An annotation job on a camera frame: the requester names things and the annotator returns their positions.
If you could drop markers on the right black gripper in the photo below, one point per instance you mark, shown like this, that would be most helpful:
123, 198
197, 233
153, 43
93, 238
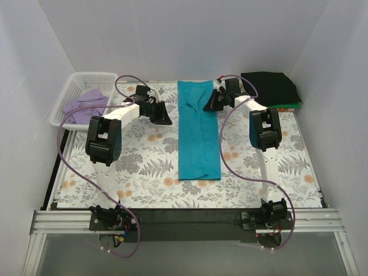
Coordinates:
217, 99

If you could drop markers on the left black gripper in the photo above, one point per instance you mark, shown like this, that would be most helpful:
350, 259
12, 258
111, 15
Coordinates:
157, 111

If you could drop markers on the teal t shirt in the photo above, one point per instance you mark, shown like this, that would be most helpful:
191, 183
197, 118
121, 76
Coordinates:
198, 148

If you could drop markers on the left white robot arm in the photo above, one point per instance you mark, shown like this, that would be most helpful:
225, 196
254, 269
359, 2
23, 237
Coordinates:
104, 146

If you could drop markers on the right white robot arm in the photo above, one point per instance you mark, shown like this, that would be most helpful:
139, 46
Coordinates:
265, 136

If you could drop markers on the floral table mat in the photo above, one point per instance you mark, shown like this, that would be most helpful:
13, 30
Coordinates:
147, 171

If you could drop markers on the black folded t shirt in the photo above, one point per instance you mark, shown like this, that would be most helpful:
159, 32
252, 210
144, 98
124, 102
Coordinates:
274, 88

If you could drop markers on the purple t shirt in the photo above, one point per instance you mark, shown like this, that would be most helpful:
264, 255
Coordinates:
91, 103

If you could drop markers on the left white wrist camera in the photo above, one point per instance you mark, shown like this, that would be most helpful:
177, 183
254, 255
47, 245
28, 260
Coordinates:
156, 93

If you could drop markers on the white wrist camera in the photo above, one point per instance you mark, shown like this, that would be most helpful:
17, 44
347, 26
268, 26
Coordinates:
221, 85
156, 93

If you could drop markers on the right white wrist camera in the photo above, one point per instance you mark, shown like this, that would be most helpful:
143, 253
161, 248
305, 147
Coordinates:
221, 85

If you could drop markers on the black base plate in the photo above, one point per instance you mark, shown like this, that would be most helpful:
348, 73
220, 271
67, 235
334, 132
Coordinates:
181, 225

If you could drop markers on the aluminium frame rail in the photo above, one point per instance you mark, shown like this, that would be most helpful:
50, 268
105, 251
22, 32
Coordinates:
188, 242

